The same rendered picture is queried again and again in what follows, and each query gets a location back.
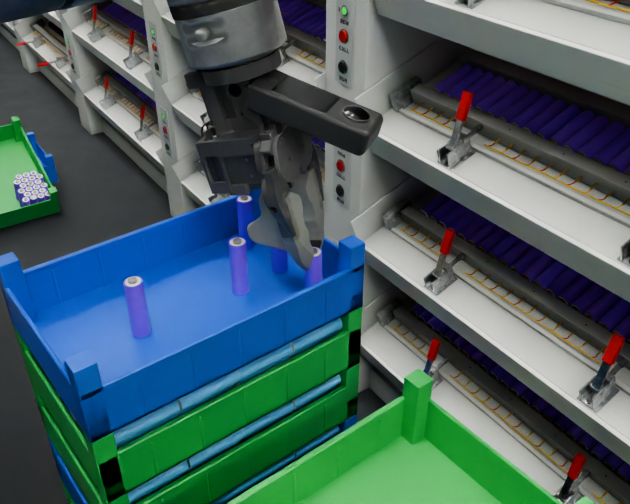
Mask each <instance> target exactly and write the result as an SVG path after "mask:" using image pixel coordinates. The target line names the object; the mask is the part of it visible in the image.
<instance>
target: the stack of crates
mask: <svg viewBox="0 0 630 504"><path fill-rule="evenodd" d="M432 386H433V379H432V378H431V377H430V376H428V375H427V374H426V373H425V372H423V371H422V370H421V369H417V370H415V371H413V372H411V373H410V374H408V375H406V376H405V377H404V385H403V396H400V397H398V398H396V399H395V400H393V401H392V402H390V403H388V404H387V405H385V406H383V407H382V408H380V409H379V410H377V411H375V412H374V413H372V414H370V415H369V416H367V417H366V418H364V419H362V420H361V421H359V422H357V423H356V424H354V425H353V426H351V427H349V428H348V429H346V430H344V431H343V432H341V433H340V434H338V435H336V436H335V437H333V438H332V439H330V440H328V441H327V442H325V443H323V444H322V445H320V446H319V447H317V448H315V449H314V450H312V451H310V452H309V453H307V454H306V455H304V456H302V457H301V458H299V459H297V460H296V461H294V462H293V463H291V464H289V465H288V466H286V467H284V468H283V469H281V470H280V471H278V472H276V473H275V474H273V475H271V476H270V477H268V478H267V479H265V480H263V481H262V482H260V483H258V484H257V485H255V486H254V487H252V488H250V489H249V490H247V491H246V492H244V493H242V494H241V495H239V496H237V497H236V498H234V499H233V500H231V501H229V502H228V503H226V504H563V503H562V502H561V501H559V500H558V499H557V498H556V497H554V496H553V495H552V494H550V493H549V492H548V491H547V490H545V489H544V488H543V487H542V486H540V485H539V484H538V483H537V482H535V481H534V480H533V479H532V478H530V477H529V476H528V475H527V474H525V473H524V472H523V471H522V470H520V469H519V468H518V467H516V466H515V465H514V464H513V463H511V462H510V461H509V460H508V459H506V458H505V457H504V456H503V455H501V454H500V453H499V452H498V451H496V450H495V449H494V448H493V447H491V446H490V445H489V444H488V443H486V442H485V441H484V440H482V439H481V438H480V437H479V436H477V435H476V434H475V433H474V432H472V431H471V430H470V429H469V428H467V427H466V426H465V425H464V424H462V423H461V422H460V421H459V420H457V419H456V418H455V417H453V416H452V415H451V414H450V413H448V412H447V411H446V410H445V409H443V408H442V407H441V406H440V405H438V404H437V403H436V402H435V401H433V400H432V399H431V394H432Z"/></svg>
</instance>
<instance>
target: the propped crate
mask: <svg viewBox="0 0 630 504"><path fill-rule="evenodd" d="M11 122H12V124H9V125H5V126H0V229H1V228H5V227H8V226H12V225H15V224H19V223H22V222H26V221H29V220H33V219H36V218H40V217H43V216H47V215H50V214H54V213H57V212H60V207H59V198H58V191H57V189H56V187H53V186H52V184H51V182H50V180H49V178H48V176H47V174H46V172H45V170H44V168H43V166H42V164H41V163H40V161H39V159H38V157H37V155H36V153H35V151H34V149H33V147H32V145H31V143H30V141H29V139H28V138H27V136H26V134H25V132H24V130H23V128H22V127H21V121H20V118H19V117H18V116H13V117H11ZM31 171H37V174H42V175H43V179H44V182H45V183H47V185H48V193H49V195H50V200H46V201H42V202H39V203H35V204H32V205H28V206H24V207H20V201H18V200H17V199H16V194H15V188H14V183H13V182H14V180H15V176H16V175H18V174H20V175H22V176H23V173H25V172H27V173H29V174H30V172H31Z"/></svg>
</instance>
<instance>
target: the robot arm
mask: <svg viewBox="0 0 630 504"><path fill-rule="evenodd" d="M105 1H109V0H0V24H2V23H6V22H10V21H15V20H19V19H23V18H27V17H32V16H36V15H40V14H45V13H49V12H53V11H57V10H65V9H69V8H73V7H77V6H82V5H86V4H90V3H97V2H105ZM166 1H167V4H168V6H169V9H170V12H171V15H172V18H173V19H174V22H175V25H176V28H177V31H178V34H179V37H180V40H181V43H182V47H183V50H184V53H185V56H186V59H187V62H188V65H189V66H190V67H191V68H193V69H197V71H194V72H188V73H187V74H185V75H184V77H185V80H186V83H187V86H188V89H189V90H190V89H197V88H199V89H200V92H201V95H202V98H203V101H204V104H205V107H206V110H207V113H208V116H209V119H210V121H208V122H207V123H206V124H204V125H203V126H202V127H201V136H202V139H200V140H199V141H198V142H196V143H195V145H196V148H197V151H198V154H199V157H200V160H201V163H202V166H203V169H204V172H205V174H206V177H207V180H208V183H209V186H210V189H211V192H212V194H219V193H230V196H231V195H248V194H249V193H250V192H251V191H252V190H253V189H261V192H262V193H261V194H260V196H259V199H258V202H259V207H260V211H261V216H260V217H259V218H258V219H256V220H255V221H253V222H252V223H250V224H249V225H248V227H247V232H248V236H249V238H250V239H251V240H252V241H253V242H255V243H257V244H260V245H264V246H269V247H273V248H277V249H282V250H286V251H288V253H289V254H290V255H291V256H292V258H293V260H294V261H295V262H296V264H297V265H298V266H299V267H300V268H302V269H303V270H310V267H311V263H312V260H313V257H314V253H315V249H313V247H318V248H320V249H321V248H322V245H323V241H324V207H323V201H324V195H323V186H322V176H321V169H320V164H319V159H318V156H317V153H316V150H315V148H314V146H313V143H312V139H311V136H312V137H315V138H317V139H319V140H322V141H324V142H326V143H329V144H331V145H333V146H336V147H338V148H340V149H343V150H345V151H347V152H350V153H352V154H354V155H356V156H361V155H363V154H364V153H365V152H366V151H367V149H368V148H369V147H370V146H371V144H372V143H373V142H374V140H375V139H376V138H377V137H378V135H379V132H380V129H381V126H382V123H383V116H382V114H381V113H379V112H376V111H374V110H371V109H369V108H367V107H364V106H362V105H359V104H357V103H355V102H352V101H350V100H347V99H345V98H343V97H340V96H338V95H336V94H333V93H331V92H328V91H326V90H324V89H321V88H319V87H316V86H314V85H312V84H309V83H307V82H304V81H302V80H300V79H297V78H295V77H292V76H290V75H288V74H285V73H283V72H281V71H278V70H276V68H277V67H279V66H280V65H281V64H282V59H281V56H280V52H279V47H280V46H282V45H283V44H284V42H285V41H286V39H287V35H286V31H285V27H284V23H283V20H282V16H281V12H280V8H279V4H278V0H166ZM210 122H211V123H210ZM208 125H212V126H211V127H210V128H208ZM204 126H206V129H207V130H206V131H204V132H203V128H204ZM213 136H216V137H215V138H213ZM209 139H211V140H210V141H207V140H209ZM205 158H206V159H205ZM206 161H207V162H206ZM207 164H208V165H207ZM208 167H209V168H208ZM209 170H210V171H209ZM210 173H211V174H210ZM211 176H212V177H211ZM212 179H213V180H212Z"/></svg>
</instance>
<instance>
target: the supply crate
mask: <svg viewBox="0 0 630 504"><path fill-rule="evenodd" d="M238 196H241V195H234V196H231V197H228V198H225V199H223V200H220V201H217V202H214V203H211V204H208V205H206V206H203V207H200V208H197V209H194V210H192V211H189V212H186V213H183V214H180V215H177V216H175V217H172V218H169V219H166V220H163V221H160V222H158V223H155V224H152V225H149V226H146V227H144V228H141V229H138V230H135V231H132V232H129V233H127V234H124V235H121V236H118V237H115V238H113V239H110V240H107V241H104V242H101V243H98V244H96V245H93V246H90V247H87V248H84V249H81V250H79V251H76V252H73V253H70V254H67V255H65V256H62V257H59V258H56V259H53V260H50V261H48V262H45V263H42V264H39V265H36V266H34V267H31V268H28V269H25V270H22V268H21V264H20V261H19V259H18V258H17V257H16V255H15V254H14V253H13V252H10V253H7V254H4V255H1V256H0V286H1V289H2V292H3V295H4V299H5V302H6V305H7V308H8V311H9V315H10V318H11V321H12V323H13V325H14V327H15V328H16V330H17V331H18V333H19V334H20V336H21V337H22V339H23V340H24V342H25V343H26V345H27V346H28V348H29V349H30V351H31V352H32V354H33V355H34V357H35V358H36V360H37V361H38V363H39V365H40V366H41V368H42V369H43V371H44V372H45V374H46V375H47V377H48V378H49V380H50V381H51V383H52V384H53V386H54V387H55V389H56V390H57V392H58V393H59V395H60V396H61V398H62V399H63V401H64V403H65V404H66V406H67V407H68V409H69V410H70V412H71V413H72V415H73V416H74V418H75V419H76V421H77V422H78V424H79V425H80V427H81V428H82V430H83V431H84V433H85V434H86V436H87V437H88V439H89V441H90V442H91V443H93V442H95V441H97V440H99V439H101V438H103V437H105V436H107V435H109V434H111V433H113V432H115V431H117V430H119V429H121V428H123V427H125V426H126V425H128V424H130V423H132V422H134V421H136V420H138V419H140V418H142V417H144V416H146V415H148V414H150V413H152V412H154V411H156V410H158V409H160V408H162V407H164V406H166V405H168V404H170V403H172V402H174V401H176V400H178V399H180V398H182V397H184V396H186V395H188V394H190V393H192V392H194V391H196V390H198V389H200V388H202V387H204V386H206V385H207V384H209V383H211V382H213V381H215V380H217V379H219V378H221V377H223V376H225V375H227V374H229V373H231V372H233V371H235V370H237V369H239V368H241V367H243V366H245V365H247V364H249V363H251V362H253V361H255V360H257V359H259V358H261V357H263V356H265V355H267V354H269V353H271V352H273V351H275V350H277V349H279V348H281V347H283V346H285V345H287V344H288V343H290V342H292V341H294V340H296V339H298V338H300V337H302V336H304V335H306V334H308V333H310V332H312V331H314V330H316V329H318V328H320V327H322V326H324V325H326V324H328V323H330V322H332V321H334V320H336V319H338V318H340V317H342V316H344V315H346V314H348V313H350V312H352V311H354V310H356V309H358V308H360V307H362V306H363V283H364V261H365V242H363V241H362V240H360V239H359V238H357V237H356V236H354V235H351V236H349V237H347V238H344V239H342V240H340V241H339V243H338V245H336V244H335V243H333V242H332V241H330V240H329V239H327V238H326V237H324V241H323V245H322V248H321V250H322V275H323V280H321V281H319V282H317V283H315V284H313V285H311V286H309V287H306V288H305V270H303V269H302V268H300V267H299V266H298V265H297V264H296V262H295V261H294V260H293V258H292V256H291V255H290V254H289V253H288V270H287V271H286V272H285V273H280V274H279V273H275V272H273V271H272V262H271V247H269V246H264V245H260V244H257V243H255V246H254V247H253V248H251V249H247V262H248V278H249V292H248V293H247V294H246V295H243V296H238V295H235V294H233V292H232V282H231V270H230V258H229V245H228V242H229V240H230V239H232V238H235V237H239V232H238V218H237V204H236V198H237V197H238ZM131 276H138V277H141V278H142V280H143V285H144V291H145V297H146V303H147V309H148V315H149V321H150V327H151V333H150V335H148V336H147V337H145V338H136V337H134V336H133V334H132V329H131V324H130V318H129V313H128V308H127V302H126V297H125V292H124V287H123V281H124V280H125V279H126V278H128V277H131Z"/></svg>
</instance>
